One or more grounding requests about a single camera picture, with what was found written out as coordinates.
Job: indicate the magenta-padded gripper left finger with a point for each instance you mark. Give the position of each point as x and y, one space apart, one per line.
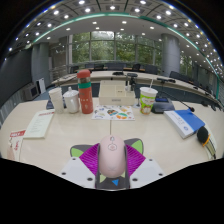
76 171

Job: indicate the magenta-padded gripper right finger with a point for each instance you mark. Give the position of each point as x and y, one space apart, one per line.
146 171

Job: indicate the pink computer mouse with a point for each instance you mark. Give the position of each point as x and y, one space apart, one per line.
112 156

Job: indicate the black cat-face mouse pad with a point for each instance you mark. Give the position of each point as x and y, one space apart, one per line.
137 146

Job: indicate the white leaflet with red header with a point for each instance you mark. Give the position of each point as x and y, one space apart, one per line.
40 123

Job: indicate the white and blue book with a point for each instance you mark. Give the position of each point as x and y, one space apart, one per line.
185 121

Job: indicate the dark conference desk device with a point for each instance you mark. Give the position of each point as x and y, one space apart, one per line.
163 106

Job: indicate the colourful sticker sheet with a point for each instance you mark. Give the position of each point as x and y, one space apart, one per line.
113 112

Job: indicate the green printed cup with straw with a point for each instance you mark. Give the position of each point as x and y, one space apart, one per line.
147 101

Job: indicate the white lidded mug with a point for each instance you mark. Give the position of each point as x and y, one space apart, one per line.
71 101

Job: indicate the red bottle with green band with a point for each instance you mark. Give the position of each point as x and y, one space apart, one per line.
85 96

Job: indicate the black gooseneck microphone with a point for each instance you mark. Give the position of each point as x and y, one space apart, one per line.
191 109

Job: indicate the beige cardboard box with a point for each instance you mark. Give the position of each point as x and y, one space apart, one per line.
116 95

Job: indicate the grey boxy monitor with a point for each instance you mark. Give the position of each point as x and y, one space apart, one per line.
31 91

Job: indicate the white upright panel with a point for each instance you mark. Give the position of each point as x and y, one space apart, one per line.
41 85

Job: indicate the long curved conference table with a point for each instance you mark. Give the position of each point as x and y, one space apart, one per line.
146 77

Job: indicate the dark office chairs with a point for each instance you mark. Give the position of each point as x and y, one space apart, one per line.
150 69

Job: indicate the round ceiling lights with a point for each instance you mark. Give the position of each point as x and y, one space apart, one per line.
87 10

